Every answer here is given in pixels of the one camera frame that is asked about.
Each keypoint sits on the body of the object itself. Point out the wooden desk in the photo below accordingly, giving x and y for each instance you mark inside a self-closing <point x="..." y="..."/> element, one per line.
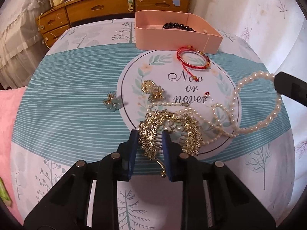
<point x="53" y="23"/>

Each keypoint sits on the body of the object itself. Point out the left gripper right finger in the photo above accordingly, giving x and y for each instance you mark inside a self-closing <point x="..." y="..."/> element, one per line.
<point x="212" y="189"/>

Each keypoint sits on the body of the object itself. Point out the tree print tablecloth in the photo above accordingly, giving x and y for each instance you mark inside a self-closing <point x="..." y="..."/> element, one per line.
<point x="62" y="118"/>

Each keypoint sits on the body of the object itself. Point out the white floral curtain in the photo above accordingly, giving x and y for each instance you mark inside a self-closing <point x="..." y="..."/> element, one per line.
<point x="272" y="32"/>

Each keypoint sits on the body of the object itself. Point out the green tissue packet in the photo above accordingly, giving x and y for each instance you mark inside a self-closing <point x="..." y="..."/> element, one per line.
<point x="4" y="194"/>

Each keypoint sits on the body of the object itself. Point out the pink paper tray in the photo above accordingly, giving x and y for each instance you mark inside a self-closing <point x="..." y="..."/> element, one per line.
<point x="150" y="34"/>

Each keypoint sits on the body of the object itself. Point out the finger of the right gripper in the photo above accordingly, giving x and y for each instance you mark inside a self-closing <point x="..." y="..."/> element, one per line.
<point x="291" y="87"/>

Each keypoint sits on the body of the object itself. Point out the white mug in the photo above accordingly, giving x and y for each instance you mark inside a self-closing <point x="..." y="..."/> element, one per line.
<point x="58" y="2"/>

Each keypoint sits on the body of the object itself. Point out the gold flower earrings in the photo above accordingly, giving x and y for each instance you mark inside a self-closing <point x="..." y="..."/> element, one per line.
<point x="155" y="92"/>

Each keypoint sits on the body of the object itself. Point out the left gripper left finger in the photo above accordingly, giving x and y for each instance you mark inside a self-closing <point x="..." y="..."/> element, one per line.
<point x="86" y="196"/>

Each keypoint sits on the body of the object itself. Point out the blue flower brooch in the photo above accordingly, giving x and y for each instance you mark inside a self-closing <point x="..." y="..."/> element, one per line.
<point x="112" y="102"/>

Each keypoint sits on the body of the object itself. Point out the pink quilt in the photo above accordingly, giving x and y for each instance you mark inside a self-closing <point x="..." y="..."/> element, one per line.
<point x="10" y="101"/>

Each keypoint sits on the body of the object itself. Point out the white lace cover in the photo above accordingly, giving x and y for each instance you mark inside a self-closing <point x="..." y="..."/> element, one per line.
<point x="21" y="42"/>

